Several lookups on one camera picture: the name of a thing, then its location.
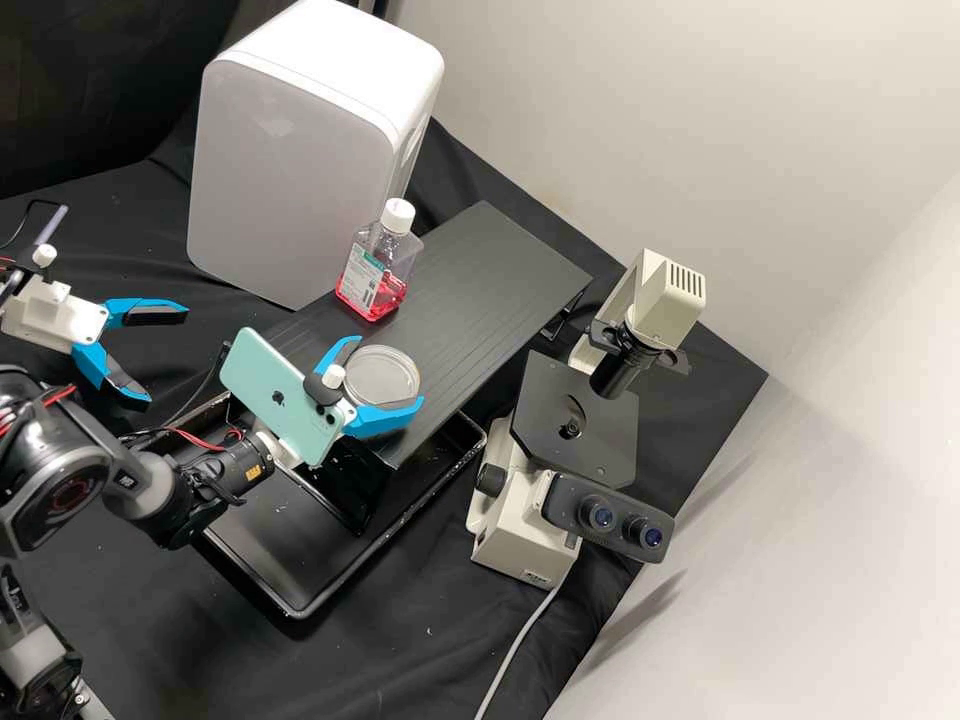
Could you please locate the black platform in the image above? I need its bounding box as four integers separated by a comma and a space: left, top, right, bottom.
254, 200, 596, 538

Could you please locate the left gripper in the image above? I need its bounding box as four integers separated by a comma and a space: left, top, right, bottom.
0, 272, 191, 415

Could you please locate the cream microscope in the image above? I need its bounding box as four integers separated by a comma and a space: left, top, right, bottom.
465, 247, 709, 587

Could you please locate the wrist camera phone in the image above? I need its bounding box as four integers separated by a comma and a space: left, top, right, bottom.
0, 203, 74, 303
223, 325, 363, 469

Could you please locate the right wrist camera phone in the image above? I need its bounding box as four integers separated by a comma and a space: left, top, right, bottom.
223, 325, 363, 469

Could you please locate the black cable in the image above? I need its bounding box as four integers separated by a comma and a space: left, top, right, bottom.
173, 338, 232, 430
0, 197, 60, 250

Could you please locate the black tray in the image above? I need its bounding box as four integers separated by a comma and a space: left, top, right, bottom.
194, 388, 490, 621

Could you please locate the red liquid bottle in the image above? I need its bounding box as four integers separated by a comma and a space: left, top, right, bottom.
335, 197, 426, 325

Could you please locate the petri dish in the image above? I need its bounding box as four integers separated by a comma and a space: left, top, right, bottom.
342, 344, 422, 411

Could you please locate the white box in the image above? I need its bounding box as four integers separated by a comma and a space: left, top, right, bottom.
185, 0, 447, 313

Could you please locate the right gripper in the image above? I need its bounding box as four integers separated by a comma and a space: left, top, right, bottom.
254, 335, 427, 467

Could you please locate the left wrist camera phone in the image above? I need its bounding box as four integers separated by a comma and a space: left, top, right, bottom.
0, 203, 74, 303

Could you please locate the grey cable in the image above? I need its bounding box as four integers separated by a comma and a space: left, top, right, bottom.
463, 575, 565, 720

